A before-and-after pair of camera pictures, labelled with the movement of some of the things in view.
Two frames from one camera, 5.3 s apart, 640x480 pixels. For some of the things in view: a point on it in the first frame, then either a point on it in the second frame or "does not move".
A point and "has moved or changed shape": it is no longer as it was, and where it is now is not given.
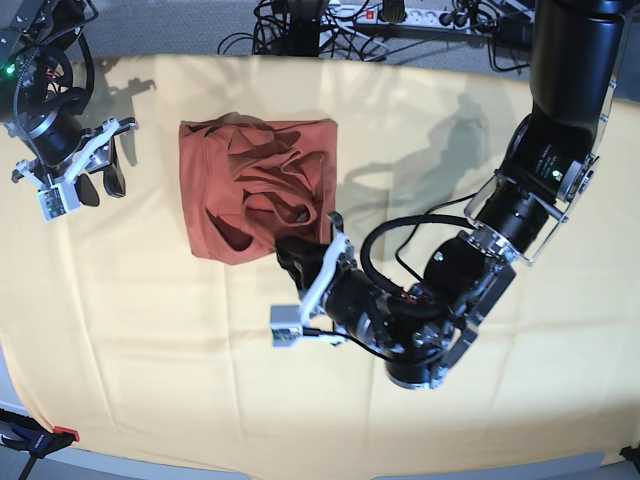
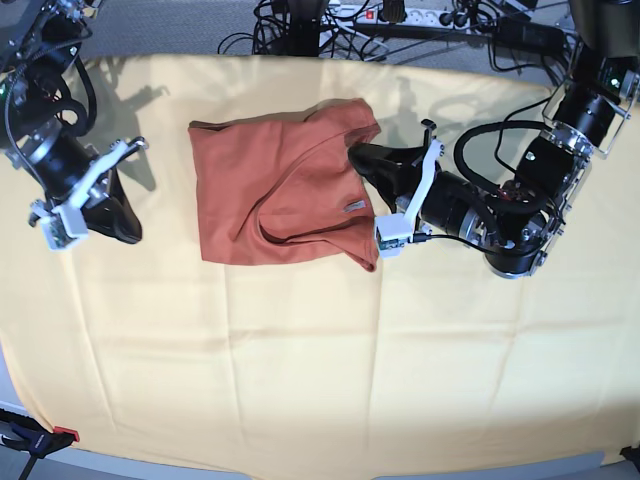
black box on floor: (514, 33) does not move
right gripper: (339, 300) -> (434, 202)
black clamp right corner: (632, 454) does not move
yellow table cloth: (111, 332) does not move
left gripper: (63, 152) -> (85, 190)
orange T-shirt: (247, 182) has moved or changed shape
